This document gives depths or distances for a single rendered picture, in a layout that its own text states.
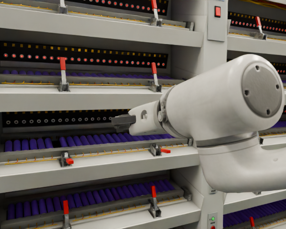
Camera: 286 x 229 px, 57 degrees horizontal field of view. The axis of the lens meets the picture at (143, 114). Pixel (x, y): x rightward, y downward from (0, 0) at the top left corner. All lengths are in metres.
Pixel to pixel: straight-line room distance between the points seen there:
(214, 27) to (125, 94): 0.37
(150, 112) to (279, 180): 0.20
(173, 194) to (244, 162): 0.64
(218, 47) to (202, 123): 0.61
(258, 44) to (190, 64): 0.26
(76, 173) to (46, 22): 0.38
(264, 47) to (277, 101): 0.76
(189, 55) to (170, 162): 0.37
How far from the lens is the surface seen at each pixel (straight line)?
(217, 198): 0.97
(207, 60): 0.88
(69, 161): 0.65
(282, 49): 1.15
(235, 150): 0.32
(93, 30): 0.73
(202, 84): 0.32
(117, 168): 0.75
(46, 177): 0.71
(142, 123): 0.43
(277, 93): 0.32
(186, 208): 0.93
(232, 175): 0.32
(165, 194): 0.92
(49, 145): 0.78
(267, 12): 1.42
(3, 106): 0.69
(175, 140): 0.87
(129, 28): 0.76
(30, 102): 0.68
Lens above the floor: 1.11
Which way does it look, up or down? 4 degrees down
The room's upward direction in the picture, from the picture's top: straight up
